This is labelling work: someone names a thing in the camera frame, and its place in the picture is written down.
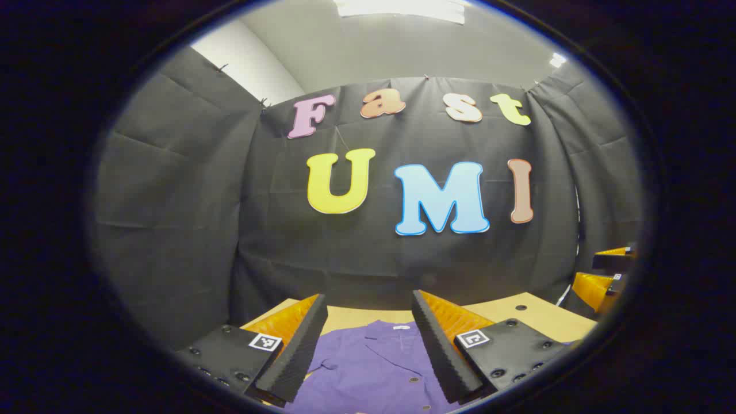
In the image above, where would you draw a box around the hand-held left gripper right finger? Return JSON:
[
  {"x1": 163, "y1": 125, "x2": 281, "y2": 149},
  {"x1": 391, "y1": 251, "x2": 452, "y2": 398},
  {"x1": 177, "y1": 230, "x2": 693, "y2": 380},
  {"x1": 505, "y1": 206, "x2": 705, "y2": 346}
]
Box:
[{"x1": 411, "y1": 289, "x2": 576, "y2": 404}]

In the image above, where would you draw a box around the purple button shirt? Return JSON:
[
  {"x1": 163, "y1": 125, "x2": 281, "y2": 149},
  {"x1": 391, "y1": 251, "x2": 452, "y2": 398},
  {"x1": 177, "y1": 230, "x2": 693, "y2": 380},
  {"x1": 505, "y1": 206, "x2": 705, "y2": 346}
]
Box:
[{"x1": 285, "y1": 320, "x2": 461, "y2": 414}]

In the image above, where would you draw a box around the large white ceiling light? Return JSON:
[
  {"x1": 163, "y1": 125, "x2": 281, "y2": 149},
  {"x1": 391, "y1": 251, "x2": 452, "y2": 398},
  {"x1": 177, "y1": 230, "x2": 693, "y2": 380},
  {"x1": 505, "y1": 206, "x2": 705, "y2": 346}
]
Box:
[{"x1": 333, "y1": 0, "x2": 466, "y2": 25}]

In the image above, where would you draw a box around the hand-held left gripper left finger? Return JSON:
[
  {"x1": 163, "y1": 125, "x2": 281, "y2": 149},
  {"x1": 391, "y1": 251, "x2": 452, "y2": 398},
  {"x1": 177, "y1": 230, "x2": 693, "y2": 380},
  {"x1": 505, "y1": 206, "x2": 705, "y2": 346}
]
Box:
[{"x1": 174, "y1": 293, "x2": 329, "y2": 408}]

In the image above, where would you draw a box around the black backdrop cloth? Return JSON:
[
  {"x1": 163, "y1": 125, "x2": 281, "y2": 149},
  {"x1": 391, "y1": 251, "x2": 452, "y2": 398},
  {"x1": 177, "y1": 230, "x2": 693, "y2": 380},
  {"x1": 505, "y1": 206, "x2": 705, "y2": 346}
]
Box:
[{"x1": 92, "y1": 46, "x2": 642, "y2": 351}]

